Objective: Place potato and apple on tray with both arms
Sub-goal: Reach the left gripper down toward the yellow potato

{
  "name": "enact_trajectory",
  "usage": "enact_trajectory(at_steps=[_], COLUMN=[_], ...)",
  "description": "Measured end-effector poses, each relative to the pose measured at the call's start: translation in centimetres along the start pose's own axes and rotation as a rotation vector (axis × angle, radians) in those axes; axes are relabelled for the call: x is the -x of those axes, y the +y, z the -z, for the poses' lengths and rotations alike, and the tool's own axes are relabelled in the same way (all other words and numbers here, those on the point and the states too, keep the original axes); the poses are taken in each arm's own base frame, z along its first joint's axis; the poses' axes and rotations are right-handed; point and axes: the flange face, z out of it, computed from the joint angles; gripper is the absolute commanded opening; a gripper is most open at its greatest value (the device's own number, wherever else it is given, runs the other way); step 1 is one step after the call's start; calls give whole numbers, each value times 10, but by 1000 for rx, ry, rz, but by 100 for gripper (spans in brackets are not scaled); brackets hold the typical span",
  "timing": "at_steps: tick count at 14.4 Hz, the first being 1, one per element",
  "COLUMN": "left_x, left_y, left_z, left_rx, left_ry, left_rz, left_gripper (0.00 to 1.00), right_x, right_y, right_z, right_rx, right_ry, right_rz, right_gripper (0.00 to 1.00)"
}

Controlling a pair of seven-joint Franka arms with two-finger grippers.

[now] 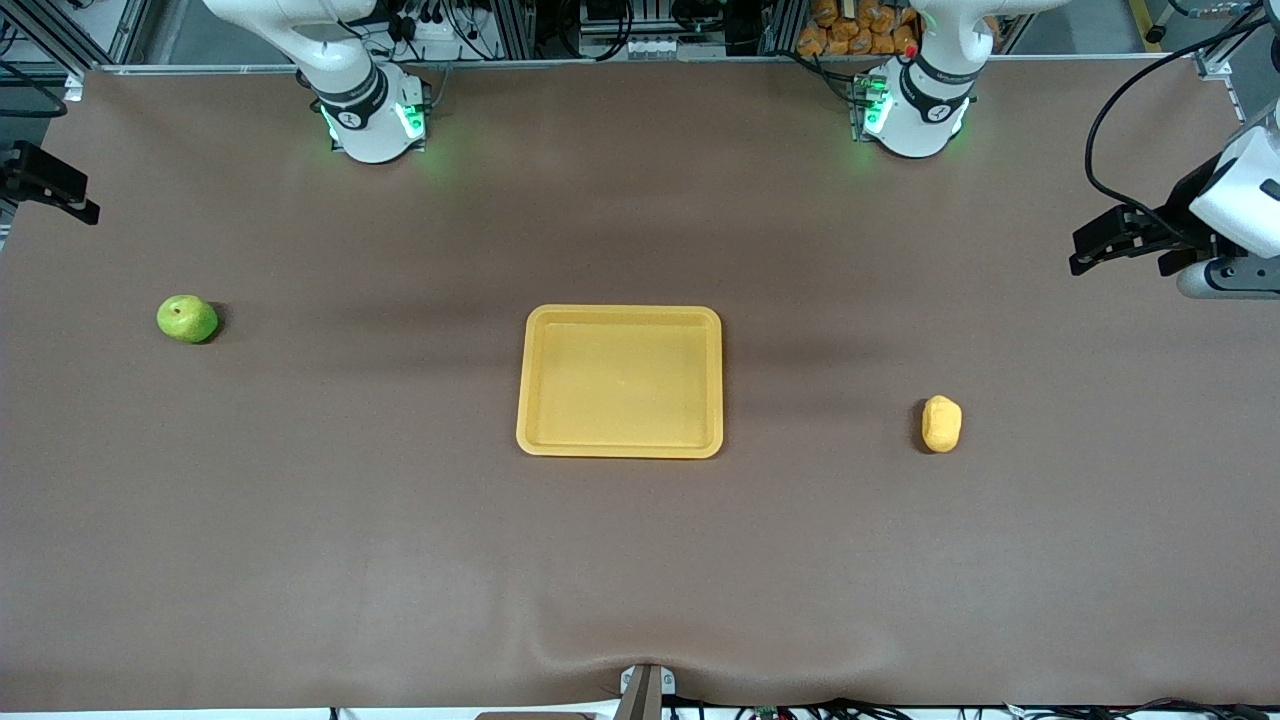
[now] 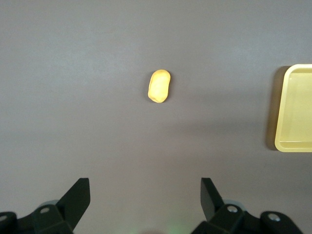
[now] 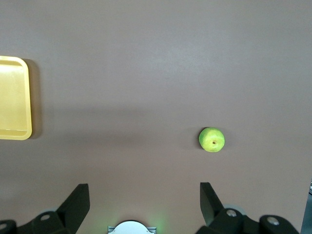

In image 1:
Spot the yellow plastic tray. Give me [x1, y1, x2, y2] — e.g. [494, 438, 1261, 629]
[516, 305, 724, 460]

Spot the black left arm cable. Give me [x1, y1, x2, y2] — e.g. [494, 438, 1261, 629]
[1085, 0, 1280, 246]

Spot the aluminium frame rail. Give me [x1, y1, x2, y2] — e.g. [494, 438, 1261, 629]
[65, 54, 1231, 77]

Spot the yellow potato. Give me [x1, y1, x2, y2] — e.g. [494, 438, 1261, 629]
[921, 395, 963, 454]

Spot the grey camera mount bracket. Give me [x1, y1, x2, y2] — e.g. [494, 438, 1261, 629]
[617, 663, 677, 720]

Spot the brown table mat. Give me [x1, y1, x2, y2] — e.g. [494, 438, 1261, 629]
[0, 55, 1280, 713]

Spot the pile of orange toys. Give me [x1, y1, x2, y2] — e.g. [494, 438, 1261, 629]
[797, 0, 921, 58]

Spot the green apple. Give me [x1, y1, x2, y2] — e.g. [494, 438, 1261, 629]
[157, 295, 219, 344]

